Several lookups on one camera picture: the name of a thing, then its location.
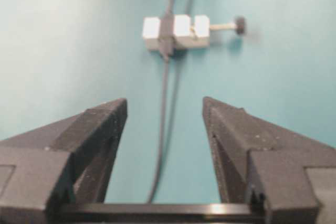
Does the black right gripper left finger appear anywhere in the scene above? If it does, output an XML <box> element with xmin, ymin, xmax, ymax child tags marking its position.
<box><xmin>1</xmin><ymin>98</ymin><xmax>128</xmax><ymax>223</ymax></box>

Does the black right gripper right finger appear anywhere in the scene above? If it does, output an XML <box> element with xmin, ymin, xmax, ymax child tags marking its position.
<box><xmin>202</xmin><ymin>97</ymin><xmax>335</xmax><ymax>223</ymax></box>

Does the black USB cable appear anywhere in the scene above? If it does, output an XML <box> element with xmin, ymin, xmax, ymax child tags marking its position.
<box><xmin>145</xmin><ymin>0</ymin><xmax>203</xmax><ymax>205</ymax></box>

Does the white female connector clamp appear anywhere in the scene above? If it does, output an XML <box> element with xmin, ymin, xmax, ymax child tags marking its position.
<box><xmin>142</xmin><ymin>15</ymin><xmax>210</xmax><ymax>51</ymax></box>

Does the black clamp screw knob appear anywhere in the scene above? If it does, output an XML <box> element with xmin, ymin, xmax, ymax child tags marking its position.
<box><xmin>209</xmin><ymin>16</ymin><xmax>247</xmax><ymax>35</ymax></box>

